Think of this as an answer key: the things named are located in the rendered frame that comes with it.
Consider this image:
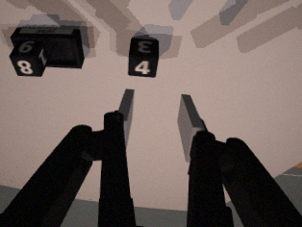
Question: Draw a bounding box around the black cube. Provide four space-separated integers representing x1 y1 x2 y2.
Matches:
128 38 159 78
9 40 49 77

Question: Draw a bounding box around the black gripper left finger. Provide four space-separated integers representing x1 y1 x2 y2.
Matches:
0 88 137 227

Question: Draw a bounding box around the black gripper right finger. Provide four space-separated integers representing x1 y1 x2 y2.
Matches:
177 94 302 227

